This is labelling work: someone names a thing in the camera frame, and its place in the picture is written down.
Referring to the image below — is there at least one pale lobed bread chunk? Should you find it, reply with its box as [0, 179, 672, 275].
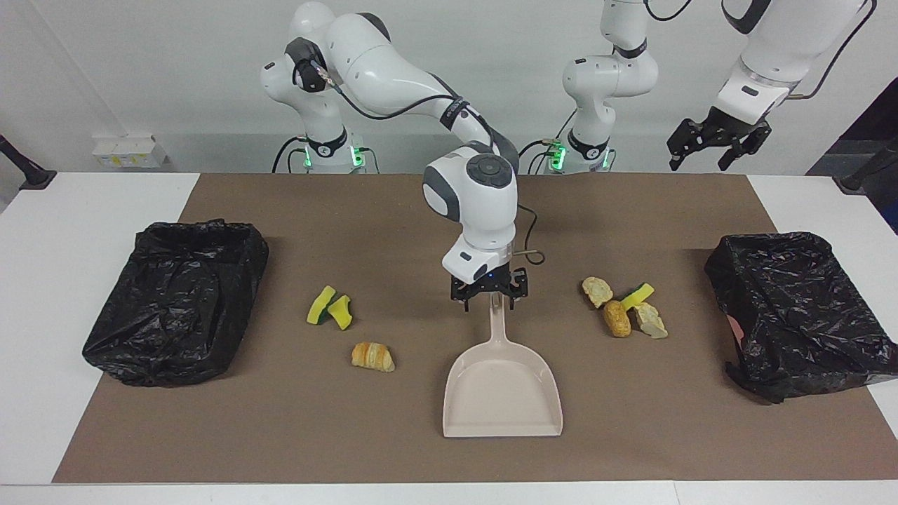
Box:
[582, 276, 614, 309]

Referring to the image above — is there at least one black-bagged trash bin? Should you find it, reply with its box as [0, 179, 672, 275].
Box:
[82, 219, 270, 388]

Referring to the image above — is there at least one brown table mat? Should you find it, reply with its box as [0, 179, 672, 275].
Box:
[53, 173, 898, 485]

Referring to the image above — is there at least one white wall socket box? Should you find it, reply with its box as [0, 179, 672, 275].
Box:
[91, 133, 169, 169]

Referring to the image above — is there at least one black-bagged bin with pink patch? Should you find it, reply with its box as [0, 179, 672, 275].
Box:
[704, 232, 898, 405]

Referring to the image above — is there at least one beige plastic dustpan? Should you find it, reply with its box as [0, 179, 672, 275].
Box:
[442, 291, 564, 439]

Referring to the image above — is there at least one yellow green sponge block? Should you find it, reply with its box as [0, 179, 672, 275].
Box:
[621, 283, 656, 311]

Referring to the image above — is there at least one yellow sponge piece green stripe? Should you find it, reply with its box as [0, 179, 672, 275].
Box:
[307, 285, 337, 325]

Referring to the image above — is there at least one brown bread roll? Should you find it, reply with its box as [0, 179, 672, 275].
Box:
[603, 300, 632, 339]

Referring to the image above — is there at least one orange striped croissant piece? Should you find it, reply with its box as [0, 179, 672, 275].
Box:
[351, 342, 396, 373]

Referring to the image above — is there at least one pale squarish bread chunk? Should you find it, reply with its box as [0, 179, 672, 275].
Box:
[635, 302, 669, 339]

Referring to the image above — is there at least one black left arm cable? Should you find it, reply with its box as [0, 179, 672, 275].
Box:
[644, 0, 878, 99]

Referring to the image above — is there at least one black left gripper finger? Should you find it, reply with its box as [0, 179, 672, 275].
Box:
[717, 128, 773, 173]
[666, 119, 693, 172]

